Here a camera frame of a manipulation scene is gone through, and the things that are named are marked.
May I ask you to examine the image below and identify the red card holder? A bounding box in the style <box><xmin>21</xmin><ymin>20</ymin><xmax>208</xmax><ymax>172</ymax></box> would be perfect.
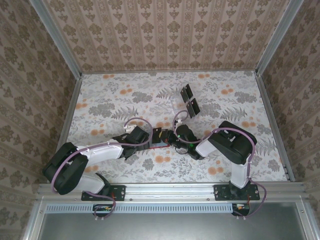
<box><xmin>149</xmin><ymin>141</ymin><xmax>172</xmax><ymax>150</ymax></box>

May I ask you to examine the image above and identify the black compartment tray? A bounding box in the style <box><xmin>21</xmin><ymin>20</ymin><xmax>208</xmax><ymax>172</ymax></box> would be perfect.
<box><xmin>171</xmin><ymin>82</ymin><xmax>201</xmax><ymax>120</ymax></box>

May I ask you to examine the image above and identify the floral table cover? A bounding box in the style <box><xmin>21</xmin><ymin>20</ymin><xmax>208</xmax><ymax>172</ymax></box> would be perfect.
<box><xmin>61</xmin><ymin>71</ymin><xmax>288</xmax><ymax>185</ymax></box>

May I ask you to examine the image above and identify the grey metal sheet panel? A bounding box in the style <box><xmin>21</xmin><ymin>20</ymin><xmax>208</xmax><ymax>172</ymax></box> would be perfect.
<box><xmin>37</xmin><ymin>212</ymin><xmax>305</xmax><ymax>240</ymax></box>

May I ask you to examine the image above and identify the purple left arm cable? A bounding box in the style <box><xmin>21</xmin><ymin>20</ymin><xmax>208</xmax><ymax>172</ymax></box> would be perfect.
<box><xmin>50</xmin><ymin>117</ymin><xmax>153</xmax><ymax>222</ymax></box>

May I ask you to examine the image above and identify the aluminium mounting rail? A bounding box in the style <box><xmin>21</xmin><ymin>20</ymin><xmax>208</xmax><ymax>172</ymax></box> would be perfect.
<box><xmin>37</xmin><ymin>181</ymin><xmax>310</xmax><ymax>204</ymax></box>

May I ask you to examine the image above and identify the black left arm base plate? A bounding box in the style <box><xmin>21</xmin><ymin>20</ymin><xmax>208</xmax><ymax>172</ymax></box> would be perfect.
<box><xmin>81</xmin><ymin>184</ymin><xmax>126</xmax><ymax>202</ymax></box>

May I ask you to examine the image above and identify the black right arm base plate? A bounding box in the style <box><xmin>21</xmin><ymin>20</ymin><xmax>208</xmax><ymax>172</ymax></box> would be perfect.
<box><xmin>213</xmin><ymin>184</ymin><xmax>261</xmax><ymax>202</ymax></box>

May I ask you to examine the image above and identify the aluminium back rail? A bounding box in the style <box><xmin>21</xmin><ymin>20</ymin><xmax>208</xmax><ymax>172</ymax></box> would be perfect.
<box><xmin>80</xmin><ymin>69</ymin><xmax>259</xmax><ymax>75</ymax></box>

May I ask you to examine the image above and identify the white slotted cable duct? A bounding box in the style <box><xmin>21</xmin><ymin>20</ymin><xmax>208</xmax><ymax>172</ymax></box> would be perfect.
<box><xmin>46</xmin><ymin>203</ymin><xmax>251</xmax><ymax>214</ymax></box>

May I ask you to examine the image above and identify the aluminium side rail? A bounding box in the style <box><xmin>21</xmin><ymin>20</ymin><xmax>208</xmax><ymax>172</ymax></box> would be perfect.
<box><xmin>53</xmin><ymin>74</ymin><xmax>83</xmax><ymax>151</ymax></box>
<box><xmin>254</xmin><ymin>73</ymin><xmax>296</xmax><ymax>183</ymax></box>

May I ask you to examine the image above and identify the aluminium frame bar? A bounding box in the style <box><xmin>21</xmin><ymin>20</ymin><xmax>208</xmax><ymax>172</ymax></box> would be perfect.
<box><xmin>295</xmin><ymin>201</ymin><xmax>316</xmax><ymax>240</ymax></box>
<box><xmin>21</xmin><ymin>199</ymin><xmax>47</xmax><ymax>240</ymax></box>

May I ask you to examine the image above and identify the aluminium corner post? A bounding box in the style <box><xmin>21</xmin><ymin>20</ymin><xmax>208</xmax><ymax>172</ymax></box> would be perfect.
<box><xmin>29</xmin><ymin>0</ymin><xmax>84</xmax><ymax>80</ymax></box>
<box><xmin>254</xmin><ymin>0</ymin><xmax>305</xmax><ymax>77</ymax></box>

